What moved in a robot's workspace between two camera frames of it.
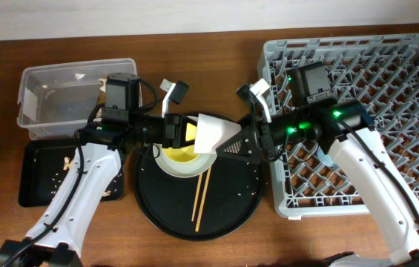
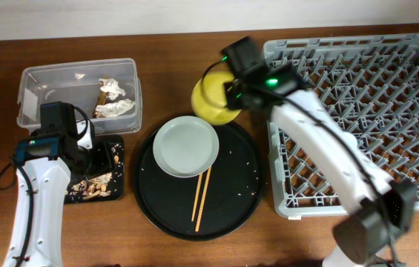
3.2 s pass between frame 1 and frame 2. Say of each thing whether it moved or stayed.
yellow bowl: moved
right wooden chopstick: stayed
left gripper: moved
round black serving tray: stayed
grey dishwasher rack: stayed
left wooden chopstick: stayed
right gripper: moved
